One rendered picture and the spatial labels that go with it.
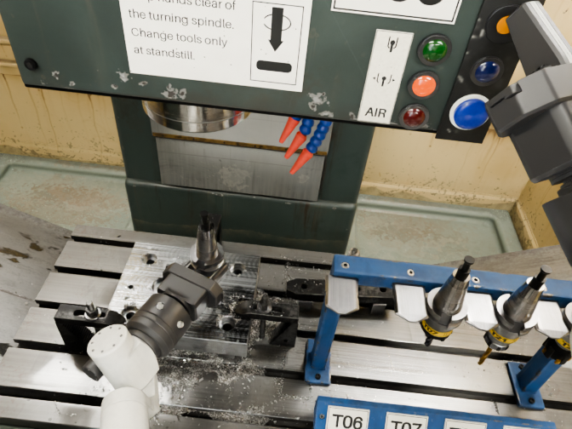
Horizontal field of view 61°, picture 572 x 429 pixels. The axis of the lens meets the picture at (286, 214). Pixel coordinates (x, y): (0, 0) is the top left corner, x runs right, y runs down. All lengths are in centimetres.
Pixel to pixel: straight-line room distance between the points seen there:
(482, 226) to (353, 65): 159
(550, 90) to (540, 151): 4
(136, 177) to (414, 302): 96
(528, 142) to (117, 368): 65
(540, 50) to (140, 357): 68
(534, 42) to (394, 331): 84
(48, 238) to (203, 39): 131
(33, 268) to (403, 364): 109
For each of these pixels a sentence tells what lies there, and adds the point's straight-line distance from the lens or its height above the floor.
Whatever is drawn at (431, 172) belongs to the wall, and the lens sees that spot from 185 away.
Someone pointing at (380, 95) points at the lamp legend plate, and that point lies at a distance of 45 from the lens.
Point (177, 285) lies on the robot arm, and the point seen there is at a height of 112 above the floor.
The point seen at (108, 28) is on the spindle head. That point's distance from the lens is 46.
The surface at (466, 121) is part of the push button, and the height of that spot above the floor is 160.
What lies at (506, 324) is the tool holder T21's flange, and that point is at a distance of 84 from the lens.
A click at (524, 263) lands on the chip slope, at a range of 160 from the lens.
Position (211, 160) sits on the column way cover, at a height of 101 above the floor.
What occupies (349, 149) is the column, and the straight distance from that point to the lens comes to 131.
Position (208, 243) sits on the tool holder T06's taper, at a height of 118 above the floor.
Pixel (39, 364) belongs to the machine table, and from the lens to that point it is 113.
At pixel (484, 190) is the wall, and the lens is 196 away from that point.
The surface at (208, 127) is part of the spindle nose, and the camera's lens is 64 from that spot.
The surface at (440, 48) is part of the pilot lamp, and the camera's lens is 43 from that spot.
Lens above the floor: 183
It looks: 44 degrees down
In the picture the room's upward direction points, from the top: 6 degrees clockwise
